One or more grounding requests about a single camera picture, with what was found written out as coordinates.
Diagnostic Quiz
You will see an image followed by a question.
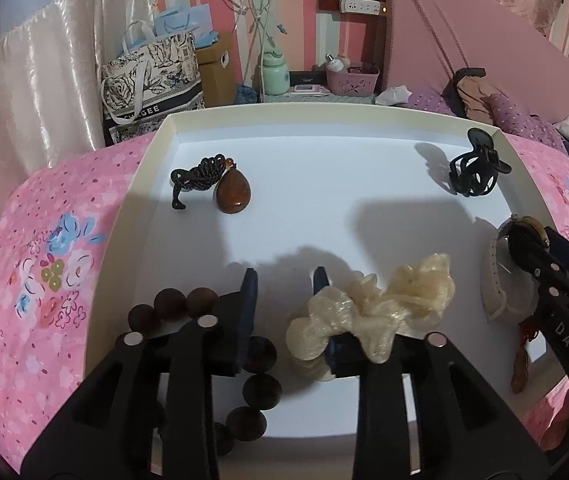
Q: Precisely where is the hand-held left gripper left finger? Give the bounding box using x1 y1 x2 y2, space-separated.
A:
23 267 260 480

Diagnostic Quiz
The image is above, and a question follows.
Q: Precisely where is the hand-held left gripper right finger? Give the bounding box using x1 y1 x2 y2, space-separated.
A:
312 266 550 480

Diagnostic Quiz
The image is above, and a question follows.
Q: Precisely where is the watch with white band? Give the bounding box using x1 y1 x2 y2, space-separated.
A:
481 215 550 321

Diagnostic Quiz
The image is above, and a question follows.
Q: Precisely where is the dark wooden bead bracelet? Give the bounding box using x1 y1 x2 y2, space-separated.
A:
128 286 284 456

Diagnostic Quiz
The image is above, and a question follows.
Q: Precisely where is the red knot cord pendant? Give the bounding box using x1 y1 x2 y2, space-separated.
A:
509 317 548 395

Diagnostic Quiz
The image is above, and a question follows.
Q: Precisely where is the cream flower scrunchie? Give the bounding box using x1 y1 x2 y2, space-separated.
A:
286 253 456 383

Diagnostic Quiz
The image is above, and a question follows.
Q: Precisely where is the black cord brown pendant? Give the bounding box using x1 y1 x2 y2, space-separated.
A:
170 154 251 215

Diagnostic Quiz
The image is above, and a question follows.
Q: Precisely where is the black claw hair clip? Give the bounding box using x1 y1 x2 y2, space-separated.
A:
449 128 513 197

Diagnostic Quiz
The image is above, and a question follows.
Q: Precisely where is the white shallow box tray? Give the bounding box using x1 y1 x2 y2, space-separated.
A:
83 102 569 461

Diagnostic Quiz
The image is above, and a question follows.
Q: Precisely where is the purple dotted pillow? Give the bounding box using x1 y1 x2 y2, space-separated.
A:
407 87 565 148

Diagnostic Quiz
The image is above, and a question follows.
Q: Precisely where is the brown cloth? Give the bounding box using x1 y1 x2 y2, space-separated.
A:
457 77 508 121

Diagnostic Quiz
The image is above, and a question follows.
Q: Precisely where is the brown cardboard box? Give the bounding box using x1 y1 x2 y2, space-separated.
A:
195 32 238 108

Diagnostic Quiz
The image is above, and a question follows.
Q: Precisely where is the green jar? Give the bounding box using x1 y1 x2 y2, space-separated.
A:
257 49 290 96

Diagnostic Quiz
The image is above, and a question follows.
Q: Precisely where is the pink bed headboard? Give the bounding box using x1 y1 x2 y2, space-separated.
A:
385 0 569 131

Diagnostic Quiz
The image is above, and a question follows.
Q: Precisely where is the white tissue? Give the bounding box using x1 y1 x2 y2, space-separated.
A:
375 86 413 107

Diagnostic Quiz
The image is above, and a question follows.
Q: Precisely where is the floral print tote bag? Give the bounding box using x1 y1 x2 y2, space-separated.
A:
100 20 206 147

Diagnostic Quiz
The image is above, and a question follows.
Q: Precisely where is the pink plastic basket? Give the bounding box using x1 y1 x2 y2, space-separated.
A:
325 67 380 96

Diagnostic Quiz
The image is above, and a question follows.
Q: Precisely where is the light blue gift bag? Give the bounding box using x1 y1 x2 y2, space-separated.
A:
153 4 212 43

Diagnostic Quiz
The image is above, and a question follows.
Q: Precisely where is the white satin cloth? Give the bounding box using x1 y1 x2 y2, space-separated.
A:
0 0 158 271

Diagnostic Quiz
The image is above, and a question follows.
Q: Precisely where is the white power strip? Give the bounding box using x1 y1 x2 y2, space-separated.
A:
339 0 388 15

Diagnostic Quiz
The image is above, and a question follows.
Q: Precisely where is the bundle of charging cables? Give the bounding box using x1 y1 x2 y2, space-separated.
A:
219 0 285 56

